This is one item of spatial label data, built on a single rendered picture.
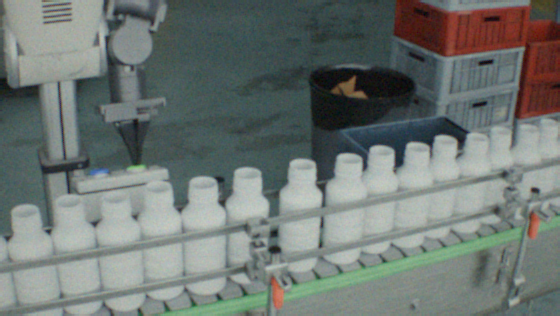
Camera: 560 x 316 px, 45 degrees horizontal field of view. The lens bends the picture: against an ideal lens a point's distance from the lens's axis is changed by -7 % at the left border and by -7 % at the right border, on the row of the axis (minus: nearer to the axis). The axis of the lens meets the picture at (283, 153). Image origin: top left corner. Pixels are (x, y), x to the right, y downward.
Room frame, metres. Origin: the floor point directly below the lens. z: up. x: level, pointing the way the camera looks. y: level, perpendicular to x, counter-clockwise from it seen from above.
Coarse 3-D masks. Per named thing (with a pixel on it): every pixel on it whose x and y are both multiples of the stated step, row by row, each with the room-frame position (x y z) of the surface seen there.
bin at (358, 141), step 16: (352, 128) 1.55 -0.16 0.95; (368, 128) 1.56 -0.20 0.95; (384, 128) 1.58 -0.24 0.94; (400, 128) 1.60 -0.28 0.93; (416, 128) 1.62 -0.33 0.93; (432, 128) 1.65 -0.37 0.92; (448, 128) 1.64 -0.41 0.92; (464, 128) 1.59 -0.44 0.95; (352, 144) 1.47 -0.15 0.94; (368, 144) 1.57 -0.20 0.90; (384, 144) 1.58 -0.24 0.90; (400, 144) 1.61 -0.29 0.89; (432, 144) 1.65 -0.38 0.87; (464, 144) 1.57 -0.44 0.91; (400, 160) 1.61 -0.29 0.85; (528, 304) 1.21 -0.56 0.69
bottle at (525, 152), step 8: (520, 128) 1.08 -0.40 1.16; (528, 128) 1.09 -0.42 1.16; (536, 128) 1.08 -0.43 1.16; (520, 136) 1.07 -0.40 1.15; (528, 136) 1.06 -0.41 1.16; (536, 136) 1.06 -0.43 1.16; (520, 144) 1.07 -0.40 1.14; (528, 144) 1.06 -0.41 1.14; (536, 144) 1.06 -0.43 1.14; (512, 152) 1.07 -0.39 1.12; (520, 152) 1.06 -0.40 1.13; (528, 152) 1.06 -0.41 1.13; (536, 152) 1.06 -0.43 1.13; (520, 160) 1.05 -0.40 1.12; (528, 160) 1.05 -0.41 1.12; (536, 160) 1.05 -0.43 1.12; (528, 176) 1.05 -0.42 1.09; (536, 176) 1.06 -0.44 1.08; (520, 184) 1.05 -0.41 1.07; (528, 184) 1.05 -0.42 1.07; (520, 192) 1.05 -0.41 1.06; (528, 192) 1.05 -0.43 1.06; (520, 208) 1.05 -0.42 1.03; (520, 216) 1.05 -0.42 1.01
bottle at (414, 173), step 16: (416, 144) 0.99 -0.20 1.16; (416, 160) 0.96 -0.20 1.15; (400, 176) 0.96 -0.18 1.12; (416, 176) 0.95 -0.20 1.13; (432, 176) 0.97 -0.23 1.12; (400, 208) 0.95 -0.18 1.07; (416, 208) 0.94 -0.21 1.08; (400, 224) 0.95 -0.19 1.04; (416, 224) 0.95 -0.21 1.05; (400, 240) 0.95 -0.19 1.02; (416, 240) 0.95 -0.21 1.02
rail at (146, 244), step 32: (416, 192) 0.94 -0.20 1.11; (96, 224) 0.80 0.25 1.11; (320, 224) 0.95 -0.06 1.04; (448, 224) 0.97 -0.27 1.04; (64, 256) 0.71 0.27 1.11; (96, 256) 0.73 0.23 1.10; (288, 256) 0.85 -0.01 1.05; (320, 256) 0.87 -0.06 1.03; (128, 288) 0.75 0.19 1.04; (160, 288) 0.77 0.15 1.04
